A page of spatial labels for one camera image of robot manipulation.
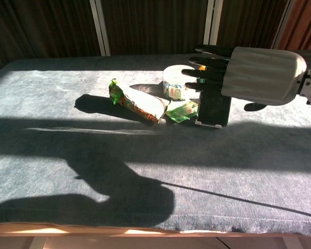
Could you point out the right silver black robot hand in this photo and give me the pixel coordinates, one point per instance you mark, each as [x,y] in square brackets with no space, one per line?
[261,75]

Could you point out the black smartphone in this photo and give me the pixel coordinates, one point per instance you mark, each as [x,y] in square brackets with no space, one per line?
[213,111]

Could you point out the dark brown curtain panel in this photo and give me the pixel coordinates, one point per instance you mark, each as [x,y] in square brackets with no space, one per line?
[41,26]
[248,23]
[155,26]

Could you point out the green box with yellow lid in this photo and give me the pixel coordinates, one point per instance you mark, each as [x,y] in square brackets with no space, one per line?
[202,68]

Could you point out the red curtain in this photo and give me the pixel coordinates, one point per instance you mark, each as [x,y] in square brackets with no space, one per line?
[305,23]

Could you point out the clear round plastic jar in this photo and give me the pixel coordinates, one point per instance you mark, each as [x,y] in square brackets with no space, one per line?
[173,77]

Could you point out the small green snack packet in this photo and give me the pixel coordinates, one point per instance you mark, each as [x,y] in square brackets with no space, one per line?
[180,112]

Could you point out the large green orange snack bag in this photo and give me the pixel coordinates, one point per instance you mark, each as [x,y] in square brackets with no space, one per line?
[142,103]

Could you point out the blue-grey table cloth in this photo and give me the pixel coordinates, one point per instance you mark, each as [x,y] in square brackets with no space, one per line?
[67,155]

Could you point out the white frame post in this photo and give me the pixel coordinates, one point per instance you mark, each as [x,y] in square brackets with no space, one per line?
[212,23]
[99,26]
[281,26]

